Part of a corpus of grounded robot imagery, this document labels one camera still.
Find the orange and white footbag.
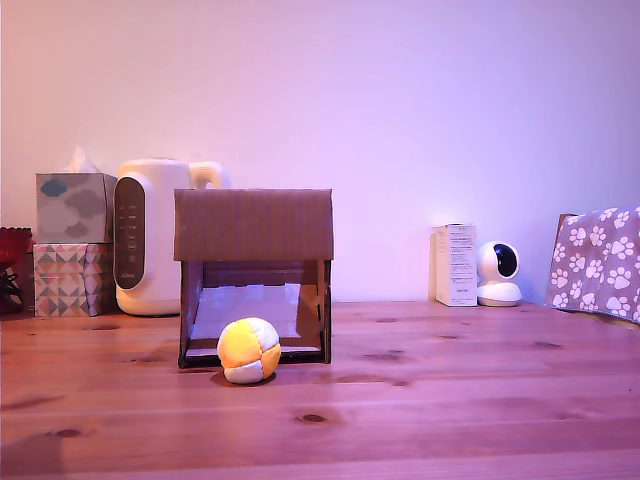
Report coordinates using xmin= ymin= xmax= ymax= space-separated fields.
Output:
xmin=216 ymin=317 xmax=281 ymax=385

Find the cardboard dice tower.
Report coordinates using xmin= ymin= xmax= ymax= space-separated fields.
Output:
xmin=173 ymin=187 xmax=334 ymax=370

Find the white printed carton box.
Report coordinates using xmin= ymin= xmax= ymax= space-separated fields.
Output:
xmin=431 ymin=222 xmax=480 ymax=308

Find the white electric water kettle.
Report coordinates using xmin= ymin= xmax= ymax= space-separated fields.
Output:
xmin=113 ymin=158 xmax=233 ymax=318

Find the cloud print tissue box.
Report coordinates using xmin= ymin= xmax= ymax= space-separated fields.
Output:
xmin=35 ymin=171 xmax=120 ymax=246

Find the white tissue paper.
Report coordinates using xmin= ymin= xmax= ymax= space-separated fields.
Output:
xmin=63 ymin=145 xmax=99 ymax=176

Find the geometric pattern tissue box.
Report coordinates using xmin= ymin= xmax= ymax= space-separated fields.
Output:
xmin=32 ymin=242 xmax=118 ymax=319

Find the paw print cloth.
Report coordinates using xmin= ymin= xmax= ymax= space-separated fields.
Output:
xmin=543 ymin=205 xmax=640 ymax=326

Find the red scalloped bowl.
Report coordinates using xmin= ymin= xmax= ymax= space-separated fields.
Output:
xmin=0 ymin=226 xmax=36 ymax=265

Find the small white round camera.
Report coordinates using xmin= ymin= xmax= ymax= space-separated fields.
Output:
xmin=475 ymin=240 xmax=524 ymax=308

